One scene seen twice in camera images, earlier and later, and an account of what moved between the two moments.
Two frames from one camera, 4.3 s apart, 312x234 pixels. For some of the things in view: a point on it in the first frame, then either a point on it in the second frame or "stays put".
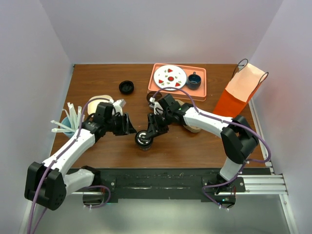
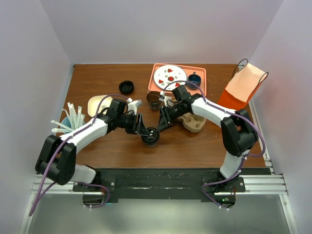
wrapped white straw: (73, 114) stays put
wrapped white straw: (60, 130) stays put
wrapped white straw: (64, 126) stays put
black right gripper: (153, 130) → (164, 123)
